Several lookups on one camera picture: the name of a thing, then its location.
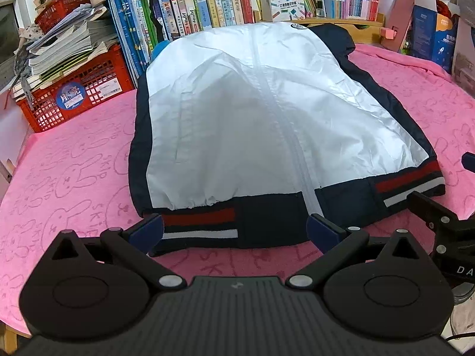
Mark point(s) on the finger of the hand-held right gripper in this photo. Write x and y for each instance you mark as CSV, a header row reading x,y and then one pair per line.
x,y
469,162
423,204

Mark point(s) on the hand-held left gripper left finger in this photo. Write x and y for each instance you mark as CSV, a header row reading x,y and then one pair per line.
x,y
150,230

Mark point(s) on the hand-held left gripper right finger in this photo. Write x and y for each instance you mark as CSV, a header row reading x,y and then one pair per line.
x,y
322,234

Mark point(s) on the white and navy jacket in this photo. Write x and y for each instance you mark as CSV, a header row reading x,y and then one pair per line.
x,y
241,118

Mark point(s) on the pink rabbit-print blanket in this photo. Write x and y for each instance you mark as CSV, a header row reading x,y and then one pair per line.
x,y
74,174

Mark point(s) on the grey cardboard box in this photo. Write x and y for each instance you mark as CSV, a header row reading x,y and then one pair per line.
x,y
464,63

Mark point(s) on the blue carton box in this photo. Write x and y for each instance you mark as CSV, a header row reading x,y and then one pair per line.
x,y
441,40

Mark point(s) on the pink cardboard box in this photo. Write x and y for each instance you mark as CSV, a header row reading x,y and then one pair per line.
x,y
402,22

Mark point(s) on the red plastic crate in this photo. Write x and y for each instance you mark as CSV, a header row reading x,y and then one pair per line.
x,y
100,78

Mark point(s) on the white paper board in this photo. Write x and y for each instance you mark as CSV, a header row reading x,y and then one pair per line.
x,y
13,126

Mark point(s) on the blue soft object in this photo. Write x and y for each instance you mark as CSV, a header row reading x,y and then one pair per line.
x,y
159,48

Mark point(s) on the row of tall thin books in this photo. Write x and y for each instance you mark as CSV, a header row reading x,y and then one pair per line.
x,y
128,26

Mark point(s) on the stack of paper booklets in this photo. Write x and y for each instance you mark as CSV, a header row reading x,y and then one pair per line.
x,y
66,40

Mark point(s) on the grey knitted cloth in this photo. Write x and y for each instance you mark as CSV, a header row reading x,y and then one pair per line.
x,y
24,63

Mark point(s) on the row of paperback books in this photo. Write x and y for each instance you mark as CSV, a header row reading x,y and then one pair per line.
x,y
207,7

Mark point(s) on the white printed card box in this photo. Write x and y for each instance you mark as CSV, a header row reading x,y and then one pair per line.
x,y
282,5

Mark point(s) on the small red basket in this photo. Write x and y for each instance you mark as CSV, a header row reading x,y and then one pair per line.
x,y
63,13

